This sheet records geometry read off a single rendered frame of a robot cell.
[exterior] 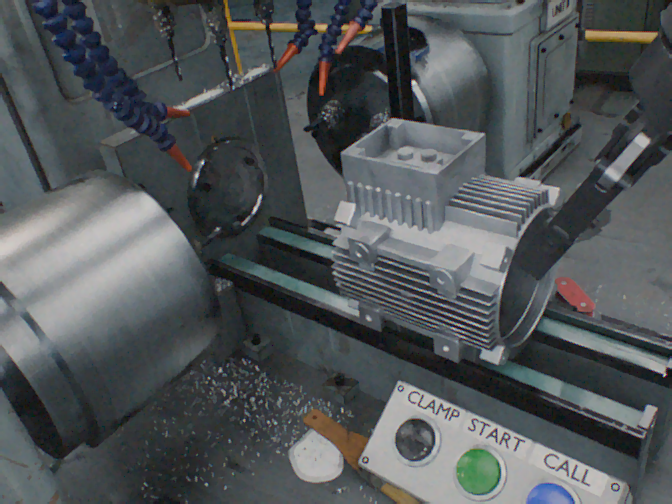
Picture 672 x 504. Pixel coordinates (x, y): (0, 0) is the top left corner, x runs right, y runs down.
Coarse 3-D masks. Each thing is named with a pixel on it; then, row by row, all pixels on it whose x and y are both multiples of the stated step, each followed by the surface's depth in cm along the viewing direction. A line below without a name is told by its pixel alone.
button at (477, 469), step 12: (468, 456) 43; (480, 456) 43; (492, 456) 43; (456, 468) 43; (468, 468) 43; (480, 468) 42; (492, 468) 42; (468, 480) 42; (480, 480) 42; (492, 480) 42; (480, 492) 42
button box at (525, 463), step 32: (384, 416) 48; (416, 416) 46; (448, 416) 46; (480, 416) 45; (384, 448) 47; (448, 448) 45; (512, 448) 43; (544, 448) 42; (384, 480) 46; (416, 480) 45; (448, 480) 44; (512, 480) 42; (544, 480) 41; (576, 480) 40; (608, 480) 40
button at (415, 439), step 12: (408, 420) 46; (420, 420) 46; (396, 432) 46; (408, 432) 46; (420, 432) 45; (432, 432) 45; (396, 444) 46; (408, 444) 45; (420, 444) 45; (432, 444) 45; (408, 456) 45; (420, 456) 45
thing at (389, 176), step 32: (384, 128) 73; (416, 128) 73; (448, 128) 70; (352, 160) 68; (384, 160) 66; (416, 160) 69; (448, 160) 64; (480, 160) 69; (352, 192) 70; (384, 192) 68; (416, 192) 65; (448, 192) 65; (416, 224) 67
